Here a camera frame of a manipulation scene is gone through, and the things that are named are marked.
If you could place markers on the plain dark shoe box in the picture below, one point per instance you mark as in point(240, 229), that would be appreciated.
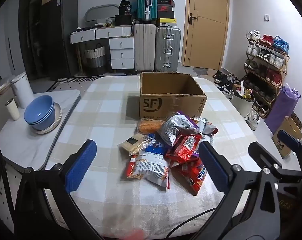
point(165, 15)

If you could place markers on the white bowl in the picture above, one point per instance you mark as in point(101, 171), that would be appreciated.
point(5, 87)

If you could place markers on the white cup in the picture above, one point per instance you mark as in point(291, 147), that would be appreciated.
point(12, 110)

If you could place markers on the dark grey refrigerator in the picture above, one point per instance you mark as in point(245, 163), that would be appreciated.
point(58, 42)

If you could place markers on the black and white patterned rug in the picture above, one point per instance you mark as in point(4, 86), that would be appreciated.
point(71, 82)

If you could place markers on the white high-top sneaker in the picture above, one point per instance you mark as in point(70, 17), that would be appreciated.
point(256, 113)
point(252, 122)

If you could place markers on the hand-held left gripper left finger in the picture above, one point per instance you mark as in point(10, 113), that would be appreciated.
point(81, 166)

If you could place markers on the small cardboard box on floor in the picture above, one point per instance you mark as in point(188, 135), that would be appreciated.
point(289, 125)

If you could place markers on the clear cracker packet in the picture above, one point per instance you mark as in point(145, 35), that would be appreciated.
point(133, 142)

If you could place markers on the white trash bin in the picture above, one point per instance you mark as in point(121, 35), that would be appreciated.
point(242, 105)

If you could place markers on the white wardrobe door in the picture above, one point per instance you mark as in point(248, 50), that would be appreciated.
point(15, 42)

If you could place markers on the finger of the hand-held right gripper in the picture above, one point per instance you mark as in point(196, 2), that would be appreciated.
point(288, 138)
point(265, 156)

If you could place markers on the purple bag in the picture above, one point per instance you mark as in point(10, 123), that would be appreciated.
point(280, 110)

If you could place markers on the white plastic basket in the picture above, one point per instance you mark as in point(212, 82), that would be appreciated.
point(106, 21)

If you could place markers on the white kettle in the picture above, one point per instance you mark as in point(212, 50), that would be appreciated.
point(22, 92)

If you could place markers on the crinkled red silver snack bag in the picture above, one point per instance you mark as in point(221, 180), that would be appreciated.
point(208, 128)

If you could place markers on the beige plate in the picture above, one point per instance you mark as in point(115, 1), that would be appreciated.
point(58, 116)

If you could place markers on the grey printed snack bag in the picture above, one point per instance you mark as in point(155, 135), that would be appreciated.
point(175, 130)

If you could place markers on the black printed bag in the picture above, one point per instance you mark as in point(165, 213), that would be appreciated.
point(125, 7)

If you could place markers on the black storage box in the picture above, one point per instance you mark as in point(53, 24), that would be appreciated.
point(124, 20)

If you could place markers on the silver suitcase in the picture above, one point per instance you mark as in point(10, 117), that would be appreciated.
point(167, 50)

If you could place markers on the black cabinet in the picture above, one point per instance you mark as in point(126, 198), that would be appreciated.
point(31, 42)

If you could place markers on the teal suitcase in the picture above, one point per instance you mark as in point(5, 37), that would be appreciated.
point(143, 2)

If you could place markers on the metal shoe rack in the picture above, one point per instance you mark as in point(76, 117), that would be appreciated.
point(286, 65)

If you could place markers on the grey oval mirror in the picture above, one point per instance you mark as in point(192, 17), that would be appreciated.
point(101, 12)

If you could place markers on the red cartoon snack bag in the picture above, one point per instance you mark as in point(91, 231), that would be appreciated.
point(185, 147)

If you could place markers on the blue bowl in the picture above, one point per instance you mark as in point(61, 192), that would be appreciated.
point(40, 107)
point(44, 127)

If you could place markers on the brown cardboard box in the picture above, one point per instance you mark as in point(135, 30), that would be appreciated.
point(170, 105)

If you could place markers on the beige suitcase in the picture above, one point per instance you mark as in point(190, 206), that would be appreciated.
point(144, 47)

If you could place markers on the orange bread packet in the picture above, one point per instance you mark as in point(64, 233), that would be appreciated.
point(149, 127)

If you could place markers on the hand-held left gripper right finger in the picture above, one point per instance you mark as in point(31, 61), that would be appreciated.
point(213, 166)

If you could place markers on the white drawer dresser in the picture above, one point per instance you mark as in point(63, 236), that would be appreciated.
point(121, 55)

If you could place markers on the pile of scattered sneakers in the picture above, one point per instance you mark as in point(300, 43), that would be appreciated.
point(223, 80)

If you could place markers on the wooden door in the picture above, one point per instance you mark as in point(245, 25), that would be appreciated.
point(208, 42)

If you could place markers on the red logo shoe box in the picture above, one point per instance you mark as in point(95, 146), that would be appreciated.
point(165, 8)

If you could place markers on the woven laundry basket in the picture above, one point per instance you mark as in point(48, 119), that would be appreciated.
point(96, 60)

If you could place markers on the grey floor mat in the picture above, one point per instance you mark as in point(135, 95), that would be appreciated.
point(200, 71)

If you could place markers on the red star-print snack bag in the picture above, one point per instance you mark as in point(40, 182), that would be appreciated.
point(190, 175)

